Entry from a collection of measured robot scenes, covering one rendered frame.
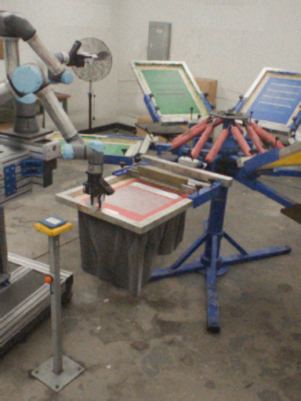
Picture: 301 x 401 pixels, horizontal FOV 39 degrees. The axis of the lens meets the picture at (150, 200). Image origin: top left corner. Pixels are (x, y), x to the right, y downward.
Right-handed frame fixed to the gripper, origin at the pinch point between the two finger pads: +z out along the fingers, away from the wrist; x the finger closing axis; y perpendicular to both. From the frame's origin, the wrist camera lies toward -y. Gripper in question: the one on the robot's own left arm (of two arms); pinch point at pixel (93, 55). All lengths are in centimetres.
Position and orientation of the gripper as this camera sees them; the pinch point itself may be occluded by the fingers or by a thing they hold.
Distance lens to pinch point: 299.4
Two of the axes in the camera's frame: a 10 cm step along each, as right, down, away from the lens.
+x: 6.5, 4.5, -6.2
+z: 7.5, -2.1, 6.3
